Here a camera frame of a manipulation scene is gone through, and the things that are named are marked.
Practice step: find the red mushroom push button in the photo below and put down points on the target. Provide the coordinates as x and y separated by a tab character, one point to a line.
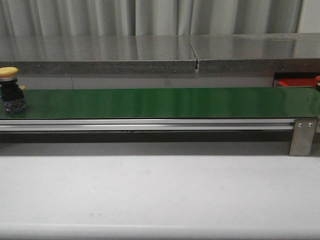
317	86

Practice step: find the green conveyor belt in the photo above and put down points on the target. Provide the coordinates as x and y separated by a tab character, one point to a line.
169	103

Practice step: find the left steel counter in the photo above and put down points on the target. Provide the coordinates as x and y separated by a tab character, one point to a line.
98	55

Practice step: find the steel counter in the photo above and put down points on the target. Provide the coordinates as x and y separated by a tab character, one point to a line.
260	54
98	55

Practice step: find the right steel counter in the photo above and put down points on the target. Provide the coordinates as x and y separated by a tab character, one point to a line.
260	54

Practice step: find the red plastic tray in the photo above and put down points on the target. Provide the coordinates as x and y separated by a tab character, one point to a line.
297	82

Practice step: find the yellow push button middle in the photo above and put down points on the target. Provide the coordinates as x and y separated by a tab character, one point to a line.
11	93

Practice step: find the grey curtain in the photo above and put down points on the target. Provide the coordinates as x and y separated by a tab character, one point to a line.
147	17

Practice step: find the aluminium conveyor side rail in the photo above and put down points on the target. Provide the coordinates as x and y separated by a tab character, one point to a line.
191	124

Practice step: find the steel conveyor support bracket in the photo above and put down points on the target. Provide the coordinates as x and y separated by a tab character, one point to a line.
302	138

